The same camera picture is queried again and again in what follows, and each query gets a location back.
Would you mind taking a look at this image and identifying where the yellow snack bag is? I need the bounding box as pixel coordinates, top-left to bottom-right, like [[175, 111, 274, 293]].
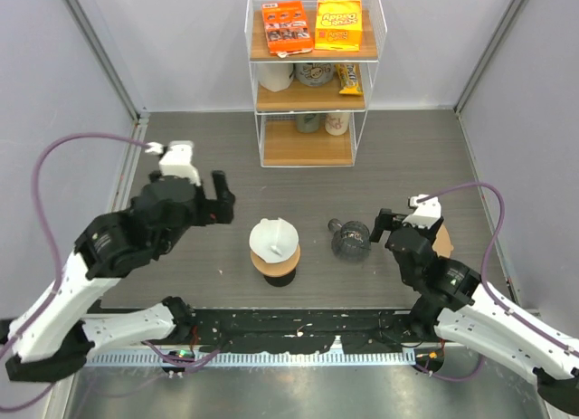
[[315, 0, 363, 52]]

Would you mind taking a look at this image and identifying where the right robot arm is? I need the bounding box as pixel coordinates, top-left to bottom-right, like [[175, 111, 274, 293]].
[[370, 209, 578, 415]]

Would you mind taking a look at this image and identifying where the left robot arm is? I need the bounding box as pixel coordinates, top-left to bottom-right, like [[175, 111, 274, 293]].
[[1, 170, 235, 383]]

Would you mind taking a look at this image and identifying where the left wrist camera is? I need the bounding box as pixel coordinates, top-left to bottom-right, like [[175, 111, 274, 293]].
[[145, 140, 202, 186]]

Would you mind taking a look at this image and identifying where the white paper roll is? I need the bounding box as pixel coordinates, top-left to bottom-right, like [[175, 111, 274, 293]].
[[257, 62, 294, 92]]

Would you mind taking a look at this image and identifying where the yellow candy bag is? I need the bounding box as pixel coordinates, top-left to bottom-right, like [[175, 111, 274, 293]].
[[335, 63, 363, 96]]

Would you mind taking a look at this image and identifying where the white paper coffee filter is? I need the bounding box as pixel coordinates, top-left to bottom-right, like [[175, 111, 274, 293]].
[[249, 217, 299, 264]]

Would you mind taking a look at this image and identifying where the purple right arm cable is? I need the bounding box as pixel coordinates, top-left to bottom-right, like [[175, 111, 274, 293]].
[[413, 181, 579, 383]]

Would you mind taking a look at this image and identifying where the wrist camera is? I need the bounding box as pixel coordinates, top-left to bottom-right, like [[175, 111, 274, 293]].
[[403, 195, 442, 230], [145, 140, 202, 186]]

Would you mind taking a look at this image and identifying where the white wire shelf rack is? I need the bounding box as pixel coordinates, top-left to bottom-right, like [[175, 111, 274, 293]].
[[244, 0, 387, 167]]

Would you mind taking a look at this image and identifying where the white slotted cable duct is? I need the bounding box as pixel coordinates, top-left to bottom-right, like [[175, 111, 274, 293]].
[[85, 348, 416, 367]]

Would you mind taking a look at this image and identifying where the grey printed tin can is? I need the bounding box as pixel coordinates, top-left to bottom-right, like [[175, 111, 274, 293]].
[[294, 62, 335, 87]]

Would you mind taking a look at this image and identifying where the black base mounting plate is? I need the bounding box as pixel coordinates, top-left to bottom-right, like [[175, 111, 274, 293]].
[[150, 309, 440, 355]]

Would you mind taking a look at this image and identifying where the smoky glass coffee server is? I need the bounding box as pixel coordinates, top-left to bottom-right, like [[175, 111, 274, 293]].
[[327, 218, 371, 262]]

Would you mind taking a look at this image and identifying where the brown paper coffee filter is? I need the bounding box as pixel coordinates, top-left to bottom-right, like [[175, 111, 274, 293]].
[[432, 224, 454, 258]]

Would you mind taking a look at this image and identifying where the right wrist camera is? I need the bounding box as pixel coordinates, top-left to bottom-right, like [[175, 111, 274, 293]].
[[403, 195, 442, 230]]

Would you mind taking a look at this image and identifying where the orange snack box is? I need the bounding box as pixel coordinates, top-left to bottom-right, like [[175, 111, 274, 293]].
[[261, 0, 314, 58]]

